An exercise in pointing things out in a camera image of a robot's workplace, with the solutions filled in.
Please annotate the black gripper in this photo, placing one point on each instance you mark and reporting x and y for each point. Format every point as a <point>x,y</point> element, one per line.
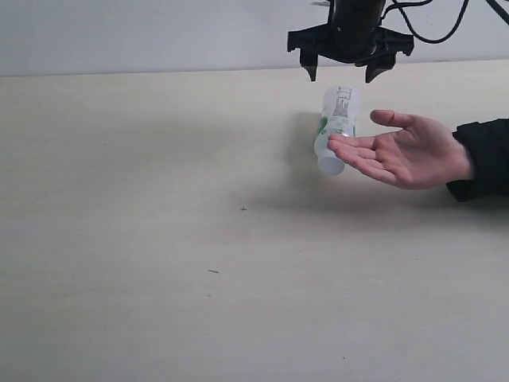
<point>353,34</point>

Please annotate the small white-capped clear bottle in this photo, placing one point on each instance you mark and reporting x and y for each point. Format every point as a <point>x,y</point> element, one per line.
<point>338,116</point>

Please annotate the person's open bare hand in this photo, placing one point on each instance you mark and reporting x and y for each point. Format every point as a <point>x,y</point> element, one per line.
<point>421,154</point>

